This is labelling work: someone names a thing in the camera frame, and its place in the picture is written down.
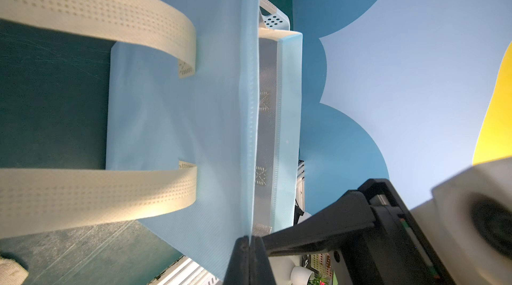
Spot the cream work glove yellow cuff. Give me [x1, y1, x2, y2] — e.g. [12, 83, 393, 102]
[0, 258, 29, 285]

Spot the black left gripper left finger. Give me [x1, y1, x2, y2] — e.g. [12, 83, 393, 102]
[223, 236, 250, 285]

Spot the light blue delivery bag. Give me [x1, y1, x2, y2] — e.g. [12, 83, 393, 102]
[0, 0, 303, 282]

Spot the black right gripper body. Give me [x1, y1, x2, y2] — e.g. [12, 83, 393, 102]
[263, 179, 454, 284]

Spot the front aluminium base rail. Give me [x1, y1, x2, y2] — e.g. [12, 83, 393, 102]
[148, 256, 222, 285]

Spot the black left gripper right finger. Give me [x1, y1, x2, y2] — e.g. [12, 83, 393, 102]
[250, 236, 277, 285]

